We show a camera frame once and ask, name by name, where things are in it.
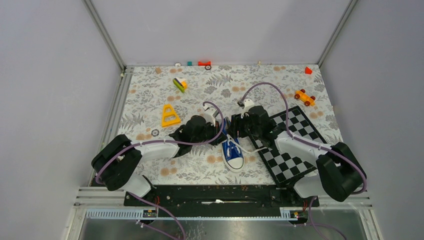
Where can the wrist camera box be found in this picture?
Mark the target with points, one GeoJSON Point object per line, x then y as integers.
{"type": "Point", "coordinates": [245, 105]}
{"type": "Point", "coordinates": [210, 114]}

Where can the stacked toy bricks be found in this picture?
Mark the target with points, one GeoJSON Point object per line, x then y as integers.
{"type": "Point", "coordinates": [180, 83]}

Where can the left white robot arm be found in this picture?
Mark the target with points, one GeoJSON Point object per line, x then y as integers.
{"type": "Point", "coordinates": [115, 165]}

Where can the blue canvas sneaker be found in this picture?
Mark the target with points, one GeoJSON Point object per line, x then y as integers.
{"type": "Point", "coordinates": [232, 154]}

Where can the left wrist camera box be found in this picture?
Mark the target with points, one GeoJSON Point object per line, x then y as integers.
{"type": "Point", "coordinates": [210, 114]}

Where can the red triangular block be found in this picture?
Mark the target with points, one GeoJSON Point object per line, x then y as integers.
{"type": "Point", "coordinates": [308, 71]}

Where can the floral patterned mat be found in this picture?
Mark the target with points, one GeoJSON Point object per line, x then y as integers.
{"type": "Point", "coordinates": [270, 86]}

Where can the orange toy car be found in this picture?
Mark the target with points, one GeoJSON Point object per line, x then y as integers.
{"type": "Point", "coordinates": [308, 100]}

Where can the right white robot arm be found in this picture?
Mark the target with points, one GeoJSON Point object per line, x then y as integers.
{"type": "Point", "coordinates": [338, 174]}

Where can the black white chessboard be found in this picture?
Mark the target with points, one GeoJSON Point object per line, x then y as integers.
{"type": "Point", "coordinates": [293, 149]}

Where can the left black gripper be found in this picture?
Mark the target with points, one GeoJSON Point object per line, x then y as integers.
{"type": "Point", "coordinates": [215, 129]}

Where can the red block at wall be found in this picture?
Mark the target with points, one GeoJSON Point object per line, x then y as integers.
{"type": "Point", "coordinates": [200, 63]}

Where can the yellow plastic triangle toy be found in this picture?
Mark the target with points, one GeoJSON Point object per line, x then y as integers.
{"type": "Point", "coordinates": [169, 116]}

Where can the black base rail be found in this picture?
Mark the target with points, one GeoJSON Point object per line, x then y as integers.
{"type": "Point", "coordinates": [227, 200]}

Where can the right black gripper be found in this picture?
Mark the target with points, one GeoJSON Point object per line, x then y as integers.
{"type": "Point", "coordinates": [237, 123]}

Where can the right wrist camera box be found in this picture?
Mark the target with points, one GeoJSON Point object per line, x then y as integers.
{"type": "Point", "coordinates": [245, 105]}

